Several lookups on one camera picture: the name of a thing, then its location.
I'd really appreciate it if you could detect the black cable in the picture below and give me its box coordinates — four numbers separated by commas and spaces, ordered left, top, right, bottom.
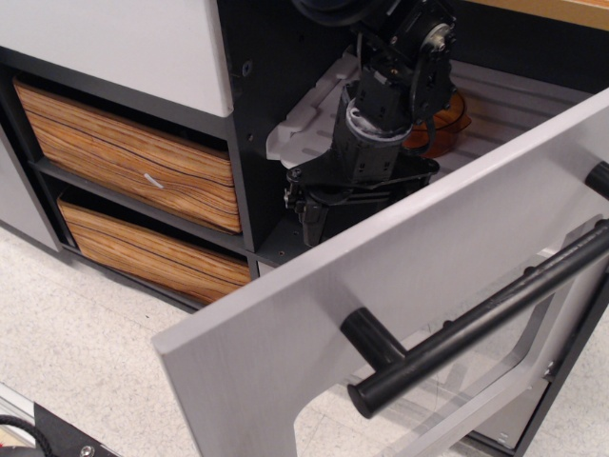
0, 414, 58, 457

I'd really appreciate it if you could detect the lower wood-pattern storage bin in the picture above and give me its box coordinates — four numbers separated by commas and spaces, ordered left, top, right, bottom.
57, 192, 251, 304

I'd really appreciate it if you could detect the grey oven door with window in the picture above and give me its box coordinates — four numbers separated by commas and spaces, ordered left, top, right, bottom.
153, 92, 608, 456

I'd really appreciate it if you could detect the wood-pattern storage bin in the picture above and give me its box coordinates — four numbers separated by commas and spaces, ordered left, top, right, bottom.
13, 78, 242, 234
57, 192, 251, 304

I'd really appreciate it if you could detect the black oven door handle bar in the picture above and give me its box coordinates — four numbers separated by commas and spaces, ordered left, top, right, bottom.
340, 161, 609, 420

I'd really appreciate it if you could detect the upper wood-pattern storage bin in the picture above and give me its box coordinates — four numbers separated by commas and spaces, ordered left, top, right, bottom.
13, 78, 242, 234

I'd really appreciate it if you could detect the white plastic tray in oven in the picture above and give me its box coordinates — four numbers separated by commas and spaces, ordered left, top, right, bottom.
265, 52, 359, 169

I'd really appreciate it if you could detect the grey oven rack shelf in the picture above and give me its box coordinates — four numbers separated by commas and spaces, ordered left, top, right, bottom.
431, 61, 591, 182

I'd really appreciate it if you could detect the light wooden countertop edge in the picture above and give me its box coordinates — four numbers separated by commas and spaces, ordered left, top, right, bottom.
476, 0, 608, 31

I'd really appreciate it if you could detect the orange transparent bowl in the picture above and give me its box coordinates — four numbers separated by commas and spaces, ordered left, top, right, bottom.
403, 91, 471, 158

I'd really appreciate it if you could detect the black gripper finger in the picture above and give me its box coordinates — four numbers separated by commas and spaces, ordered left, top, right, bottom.
284, 188, 328, 247

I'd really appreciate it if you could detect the black plate with screw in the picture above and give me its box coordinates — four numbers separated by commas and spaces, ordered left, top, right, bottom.
33, 403, 118, 457

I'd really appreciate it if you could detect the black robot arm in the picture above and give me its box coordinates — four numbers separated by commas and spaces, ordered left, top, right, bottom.
285, 1, 457, 247

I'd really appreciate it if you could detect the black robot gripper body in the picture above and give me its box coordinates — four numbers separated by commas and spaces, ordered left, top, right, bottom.
285, 82, 440, 209

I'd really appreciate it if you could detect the dark grey play kitchen cabinet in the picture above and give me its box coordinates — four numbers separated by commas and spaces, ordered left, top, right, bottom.
0, 0, 609, 457

